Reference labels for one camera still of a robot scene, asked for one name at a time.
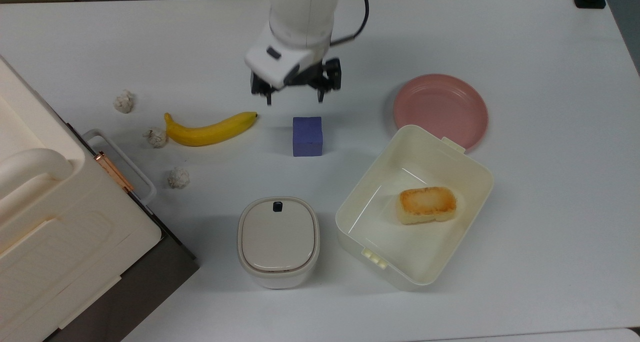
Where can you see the small cream lidded bin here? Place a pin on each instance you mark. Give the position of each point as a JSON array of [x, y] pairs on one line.
[[278, 239]]

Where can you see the crumpled white paper ball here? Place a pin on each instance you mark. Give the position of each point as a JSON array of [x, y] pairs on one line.
[[156, 137], [178, 178], [124, 101]]

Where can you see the yellow banana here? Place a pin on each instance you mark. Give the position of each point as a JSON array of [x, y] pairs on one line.
[[210, 131]]

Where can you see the cream open storage box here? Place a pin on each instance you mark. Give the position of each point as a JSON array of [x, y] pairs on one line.
[[370, 232]]

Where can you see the pink round plate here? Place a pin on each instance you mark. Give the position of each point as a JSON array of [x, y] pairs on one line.
[[440, 106]]

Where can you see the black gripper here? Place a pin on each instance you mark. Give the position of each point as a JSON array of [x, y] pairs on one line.
[[312, 76]]

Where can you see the purple foam cube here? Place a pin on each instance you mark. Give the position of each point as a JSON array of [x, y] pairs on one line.
[[307, 137]]

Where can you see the toasted bread piece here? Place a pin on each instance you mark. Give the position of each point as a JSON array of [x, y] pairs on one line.
[[426, 205]]

